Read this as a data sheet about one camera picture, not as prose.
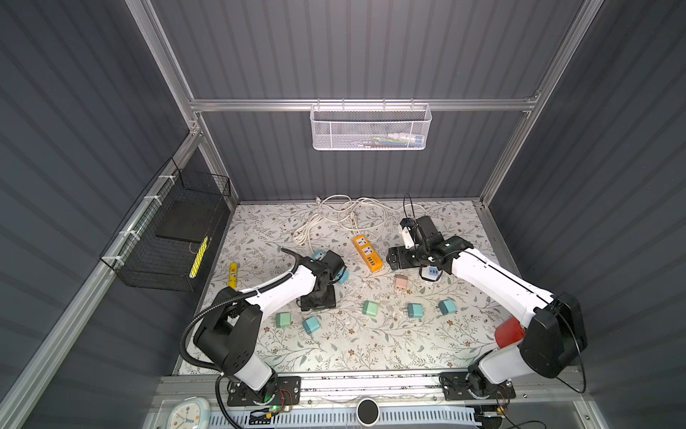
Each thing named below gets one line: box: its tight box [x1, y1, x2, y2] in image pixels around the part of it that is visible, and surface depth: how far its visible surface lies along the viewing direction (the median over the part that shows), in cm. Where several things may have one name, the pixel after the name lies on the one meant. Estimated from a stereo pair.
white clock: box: [167, 395, 211, 429], surface depth 70 cm
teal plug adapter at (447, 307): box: [438, 298, 458, 316], surface depth 89 cm
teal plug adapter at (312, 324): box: [302, 316, 321, 335], surface depth 86 cm
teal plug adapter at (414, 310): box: [407, 302, 424, 319], surface depth 89 cm
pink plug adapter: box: [393, 274, 409, 292], surface depth 96 cm
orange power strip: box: [353, 235, 384, 273], surface depth 103 cm
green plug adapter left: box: [275, 311, 293, 329], surface depth 86 cm
